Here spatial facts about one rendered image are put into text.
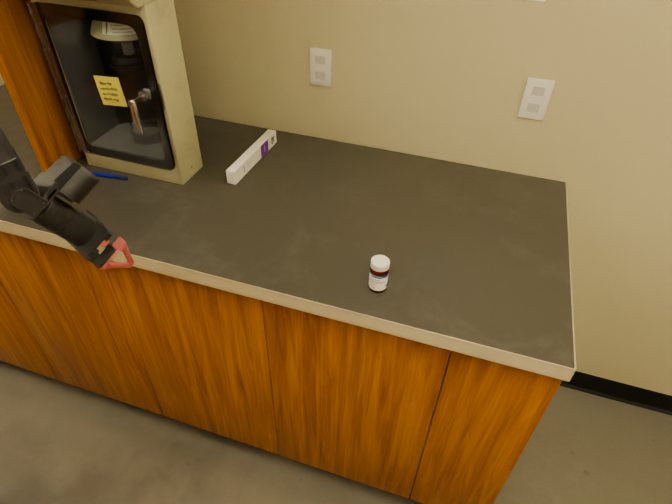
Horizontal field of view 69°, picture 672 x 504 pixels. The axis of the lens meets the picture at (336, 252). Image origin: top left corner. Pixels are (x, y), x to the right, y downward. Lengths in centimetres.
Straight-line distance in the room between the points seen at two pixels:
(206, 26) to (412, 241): 95
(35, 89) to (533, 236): 135
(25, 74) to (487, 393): 138
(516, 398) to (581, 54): 88
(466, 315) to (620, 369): 121
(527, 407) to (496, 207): 53
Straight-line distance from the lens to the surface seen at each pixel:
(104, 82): 143
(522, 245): 131
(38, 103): 158
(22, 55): 154
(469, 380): 119
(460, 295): 113
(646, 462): 224
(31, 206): 94
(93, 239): 102
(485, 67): 150
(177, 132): 141
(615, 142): 160
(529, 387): 118
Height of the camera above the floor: 172
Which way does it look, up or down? 41 degrees down
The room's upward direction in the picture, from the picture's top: 2 degrees clockwise
